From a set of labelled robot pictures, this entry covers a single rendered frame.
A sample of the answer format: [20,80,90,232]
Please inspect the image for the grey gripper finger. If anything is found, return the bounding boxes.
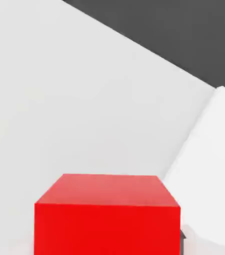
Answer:
[180,224,225,255]

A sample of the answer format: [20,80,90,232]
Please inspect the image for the small red cube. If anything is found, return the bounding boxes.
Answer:
[33,173,181,255]

